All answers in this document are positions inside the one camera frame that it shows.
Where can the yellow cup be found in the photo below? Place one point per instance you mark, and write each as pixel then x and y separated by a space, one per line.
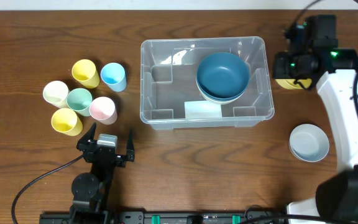
pixel 85 72
pixel 67 122

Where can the light blue cup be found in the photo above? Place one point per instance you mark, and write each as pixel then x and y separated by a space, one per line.
pixel 114 75

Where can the dark blue bowl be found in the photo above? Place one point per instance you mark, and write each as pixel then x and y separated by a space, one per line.
pixel 223 66
pixel 222 90

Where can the small yellow bowl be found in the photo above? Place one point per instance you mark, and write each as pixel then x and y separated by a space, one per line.
pixel 290 85

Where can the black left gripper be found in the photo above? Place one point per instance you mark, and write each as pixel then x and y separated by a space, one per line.
pixel 105 152

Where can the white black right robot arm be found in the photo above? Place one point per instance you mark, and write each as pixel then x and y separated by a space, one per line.
pixel 336 198

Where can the pink cup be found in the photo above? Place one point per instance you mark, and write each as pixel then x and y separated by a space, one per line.
pixel 103 109

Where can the small light grey bowl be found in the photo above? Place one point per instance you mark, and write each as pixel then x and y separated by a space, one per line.
pixel 309 143

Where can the yellow cup lower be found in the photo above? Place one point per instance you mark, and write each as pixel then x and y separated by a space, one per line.
pixel 67 122

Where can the mint green cup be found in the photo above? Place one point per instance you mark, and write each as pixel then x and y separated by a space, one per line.
pixel 79 100

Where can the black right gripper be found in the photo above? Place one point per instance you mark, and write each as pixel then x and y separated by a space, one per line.
pixel 282 66

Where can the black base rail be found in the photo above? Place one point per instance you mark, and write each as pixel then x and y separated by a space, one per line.
pixel 165 218

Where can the clear plastic storage container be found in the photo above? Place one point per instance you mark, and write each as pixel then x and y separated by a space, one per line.
pixel 170 98

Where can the cream white cup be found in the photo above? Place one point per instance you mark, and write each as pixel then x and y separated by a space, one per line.
pixel 56 93

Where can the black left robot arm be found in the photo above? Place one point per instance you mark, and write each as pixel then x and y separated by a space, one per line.
pixel 90 189

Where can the yellow cup upper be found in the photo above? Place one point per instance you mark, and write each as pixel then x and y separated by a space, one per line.
pixel 85 72

